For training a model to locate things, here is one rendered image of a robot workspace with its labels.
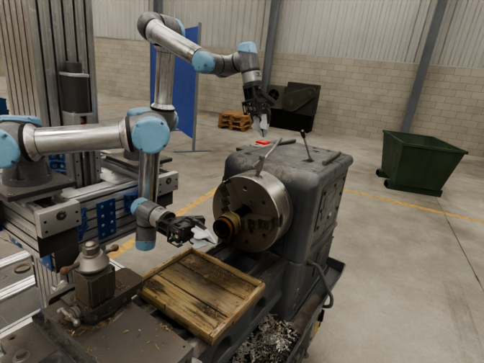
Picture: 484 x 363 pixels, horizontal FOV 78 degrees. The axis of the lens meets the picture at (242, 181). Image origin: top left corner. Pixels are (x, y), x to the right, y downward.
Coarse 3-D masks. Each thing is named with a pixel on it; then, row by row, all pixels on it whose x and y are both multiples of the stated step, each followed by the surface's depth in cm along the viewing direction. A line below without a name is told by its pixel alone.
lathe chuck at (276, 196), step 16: (240, 176) 114; (240, 192) 115; (256, 192) 111; (272, 192) 110; (240, 208) 123; (256, 208) 113; (272, 208) 109; (288, 208) 115; (288, 224) 117; (240, 240) 121; (256, 240) 116; (272, 240) 112
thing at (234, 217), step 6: (222, 216) 107; (228, 216) 106; (234, 216) 107; (216, 222) 105; (222, 222) 104; (228, 222) 104; (234, 222) 106; (240, 222) 107; (216, 228) 107; (222, 228) 110; (228, 228) 103; (234, 228) 106; (240, 228) 108; (216, 234) 107; (222, 234) 108; (228, 234) 104; (234, 234) 108
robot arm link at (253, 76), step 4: (248, 72) 114; (252, 72) 114; (256, 72) 115; (260, 72) 117; (244, 76) 115; (248, 76) 114; (252, 76) 114; (256, 76) 115; (260, 76) 116; (244, 80) 116; (248, 80) 115; (252, 80) 114; (256, 80) 115; (260, 80) 116; (244, 84) 118
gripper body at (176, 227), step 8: (168, 216) 103; (160, 224) 101; (168, 224) 99; (176, 224) 98; (184, 224) 98; (160, 232) 100; (168, 232) 98; (176, 232) 96; (184, 232) 98; (192, 232) 101; (168, 240) 99; (176, 240) 97; (184, 240) 98
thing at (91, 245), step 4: (84, 244) 72; (88, 244) 71; (92, 244) 71; (96, 244) 72; (84, 248) 71; (88, 248) 71; (92, 248) 71; (96, 248) 72; (84, 252) 71; (88, 252) 71; (92, 252) 71; (96, 252) 72; (84, 256) 71; (88, 256) 71; (92, 256) 71
